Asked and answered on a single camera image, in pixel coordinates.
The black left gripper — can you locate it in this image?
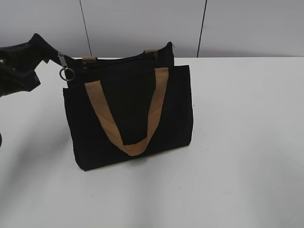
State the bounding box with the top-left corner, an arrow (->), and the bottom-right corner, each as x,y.
0,33 -> 59,96

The silver zipper pull with ring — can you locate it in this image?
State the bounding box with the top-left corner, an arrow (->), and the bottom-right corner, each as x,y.
58,52 -> 68,82

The black canvas tote bag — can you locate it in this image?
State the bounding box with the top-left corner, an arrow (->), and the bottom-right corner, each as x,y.
63,42 -> 193,171

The tan front bag handle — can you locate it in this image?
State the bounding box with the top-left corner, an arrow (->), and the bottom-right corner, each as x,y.
85,67 -> 169,156

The tan bag handle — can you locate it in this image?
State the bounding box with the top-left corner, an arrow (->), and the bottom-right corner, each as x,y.
81,49 -> 158,66
85,67 -> 169,156

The tan rear bag handle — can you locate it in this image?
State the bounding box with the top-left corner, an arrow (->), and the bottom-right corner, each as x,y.
81,49 -> 158,66

